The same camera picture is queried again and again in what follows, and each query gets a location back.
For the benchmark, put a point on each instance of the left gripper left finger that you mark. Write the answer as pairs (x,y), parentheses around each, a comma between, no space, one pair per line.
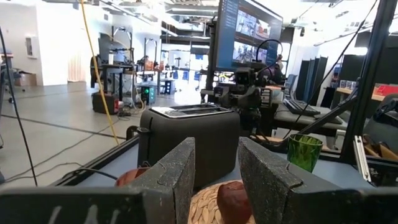
(168,180)

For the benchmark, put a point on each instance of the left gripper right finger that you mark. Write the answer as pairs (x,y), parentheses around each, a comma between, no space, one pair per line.
(273,186)

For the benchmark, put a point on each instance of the dark red apple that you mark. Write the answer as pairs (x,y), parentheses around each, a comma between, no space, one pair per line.
(233,202)

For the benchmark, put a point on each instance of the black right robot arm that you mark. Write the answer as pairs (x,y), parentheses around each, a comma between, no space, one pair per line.
(250,123)

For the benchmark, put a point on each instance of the red glass tumbler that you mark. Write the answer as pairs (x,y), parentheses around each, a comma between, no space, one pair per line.
(130,175)

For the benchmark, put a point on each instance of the green glass tumbler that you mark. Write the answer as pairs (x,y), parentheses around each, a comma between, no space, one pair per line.
(303,154)

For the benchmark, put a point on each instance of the round woven straw placemat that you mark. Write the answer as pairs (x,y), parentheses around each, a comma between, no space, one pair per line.
(205,205)

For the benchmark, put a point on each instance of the black toaster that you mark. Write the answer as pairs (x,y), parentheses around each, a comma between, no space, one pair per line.
(192,143)

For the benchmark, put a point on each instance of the black keyboard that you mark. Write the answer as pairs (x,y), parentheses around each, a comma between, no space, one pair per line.
(300,107)

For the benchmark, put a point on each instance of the black computer monitor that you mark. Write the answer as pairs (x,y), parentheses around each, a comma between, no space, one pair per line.
(245,34)

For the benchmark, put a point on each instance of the grey desk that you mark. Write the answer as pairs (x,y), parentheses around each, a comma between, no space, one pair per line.
(311,119)

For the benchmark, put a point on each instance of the black floor box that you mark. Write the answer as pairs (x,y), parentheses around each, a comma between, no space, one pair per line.
(102,104)

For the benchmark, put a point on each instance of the cardboard box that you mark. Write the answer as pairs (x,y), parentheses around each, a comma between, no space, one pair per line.
(26,79)

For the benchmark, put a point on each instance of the black table frame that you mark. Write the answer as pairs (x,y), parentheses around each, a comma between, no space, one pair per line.
(93,163)

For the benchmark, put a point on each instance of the black frame post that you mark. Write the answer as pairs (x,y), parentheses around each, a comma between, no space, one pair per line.
(370,77)

